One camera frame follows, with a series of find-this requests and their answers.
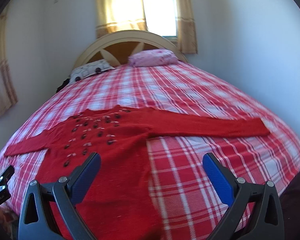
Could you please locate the beige side window curtain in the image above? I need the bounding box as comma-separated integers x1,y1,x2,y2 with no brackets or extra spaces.
0,8,18,117

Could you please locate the cream arched headboard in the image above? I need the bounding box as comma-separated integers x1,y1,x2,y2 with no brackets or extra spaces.
73,30,187,69

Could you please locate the beige window curtain right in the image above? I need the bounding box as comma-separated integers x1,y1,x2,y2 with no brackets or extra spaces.
176,0,198,54

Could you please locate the white patterned pillow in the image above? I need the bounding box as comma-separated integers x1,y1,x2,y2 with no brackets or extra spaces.
69,59,115,84

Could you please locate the red white plaid bedspread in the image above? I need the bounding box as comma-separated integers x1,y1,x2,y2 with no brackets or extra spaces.
9,62,300,239

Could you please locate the red knit sweater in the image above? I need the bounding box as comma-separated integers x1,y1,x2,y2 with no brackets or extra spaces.
5,105,269,239

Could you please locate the beige window curtain left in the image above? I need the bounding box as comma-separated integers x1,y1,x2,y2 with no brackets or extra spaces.
95,0,147,38

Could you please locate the pink pillow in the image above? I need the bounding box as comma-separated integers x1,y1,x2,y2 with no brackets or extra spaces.
128,49,179,67

